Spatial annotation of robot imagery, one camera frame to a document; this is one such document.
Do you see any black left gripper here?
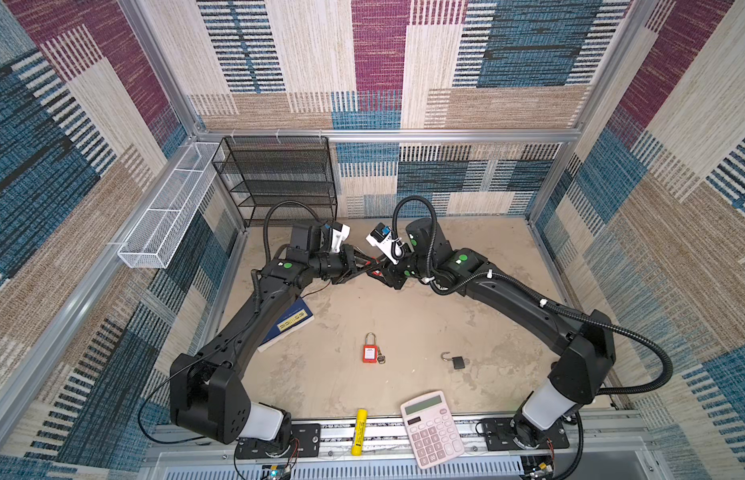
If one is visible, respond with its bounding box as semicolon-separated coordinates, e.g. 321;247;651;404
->
307;246;375;285

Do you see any red padlock with label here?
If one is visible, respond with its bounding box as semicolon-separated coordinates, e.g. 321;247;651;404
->
362;332;380;364

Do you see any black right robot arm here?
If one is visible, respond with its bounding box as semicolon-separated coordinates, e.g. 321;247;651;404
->
362;217;615;430

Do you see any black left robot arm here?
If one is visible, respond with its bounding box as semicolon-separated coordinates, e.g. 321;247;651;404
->
168;222;390;451

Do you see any dark blue book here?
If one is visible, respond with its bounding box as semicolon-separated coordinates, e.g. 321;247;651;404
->
258;298;314;352

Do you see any small black padlock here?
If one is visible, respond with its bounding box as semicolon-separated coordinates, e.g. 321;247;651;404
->
441;352;466;370

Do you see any black mesh shelf rack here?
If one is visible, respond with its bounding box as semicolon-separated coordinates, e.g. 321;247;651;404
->
212;136;338;227

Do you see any yellow marker pen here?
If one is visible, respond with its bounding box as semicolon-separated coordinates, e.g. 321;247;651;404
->
350;408;368;457

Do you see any pink calculator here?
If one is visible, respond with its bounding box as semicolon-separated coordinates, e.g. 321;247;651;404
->
401;390;466;470

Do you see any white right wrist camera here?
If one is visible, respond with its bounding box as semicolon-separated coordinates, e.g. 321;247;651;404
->
366;222;405;265

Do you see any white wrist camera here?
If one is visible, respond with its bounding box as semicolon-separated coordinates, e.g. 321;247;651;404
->
324;221;350;253
366;222;405;265

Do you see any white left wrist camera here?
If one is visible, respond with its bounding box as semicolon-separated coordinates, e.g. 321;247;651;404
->
324;221;350;253

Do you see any black corrugated left cable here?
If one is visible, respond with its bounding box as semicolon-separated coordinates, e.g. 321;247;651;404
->
251;199;322;301

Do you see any black corrugated cable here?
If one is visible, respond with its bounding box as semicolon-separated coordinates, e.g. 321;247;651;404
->
391;195;675;396
251;199;322;301

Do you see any white wire mesh basket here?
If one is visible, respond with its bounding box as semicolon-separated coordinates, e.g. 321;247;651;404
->
118;142;218;269

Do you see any black corrugated right cable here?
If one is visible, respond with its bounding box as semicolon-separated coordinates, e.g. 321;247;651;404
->
391;195;675;396

